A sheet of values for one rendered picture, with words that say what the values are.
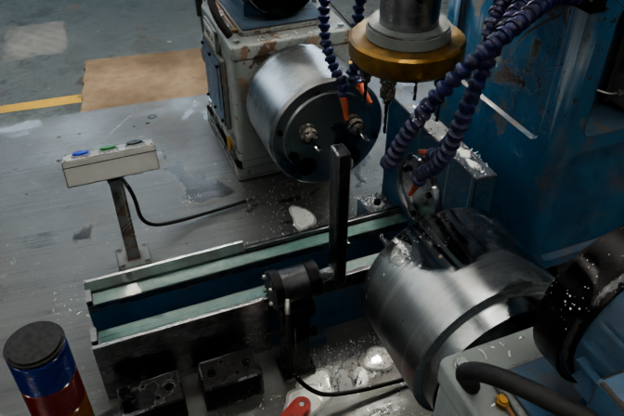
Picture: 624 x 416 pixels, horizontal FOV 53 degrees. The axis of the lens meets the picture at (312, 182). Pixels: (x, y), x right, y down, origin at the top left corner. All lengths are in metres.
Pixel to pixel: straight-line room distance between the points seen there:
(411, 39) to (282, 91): 0.39
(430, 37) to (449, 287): 0.36
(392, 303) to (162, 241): 0.69
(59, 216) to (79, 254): 0.15
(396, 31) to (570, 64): 0.26
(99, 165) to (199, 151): 0.51
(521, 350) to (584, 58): 0.43
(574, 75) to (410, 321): 0.43
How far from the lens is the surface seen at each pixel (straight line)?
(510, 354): 0.75
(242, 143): 1.50
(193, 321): 1.07
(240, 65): 1.40
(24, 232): 1.55
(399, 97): 1.21
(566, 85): 1.00
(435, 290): 0.83
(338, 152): 0.85
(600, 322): 0.59
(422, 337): 0.82
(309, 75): 1.24
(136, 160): 1.22
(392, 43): 0.93
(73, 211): 1.57
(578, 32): 0.97
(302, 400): 1.10
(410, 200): 1.21
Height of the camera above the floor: 1.73
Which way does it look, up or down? 37 degrees down
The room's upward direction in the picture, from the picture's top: straight up
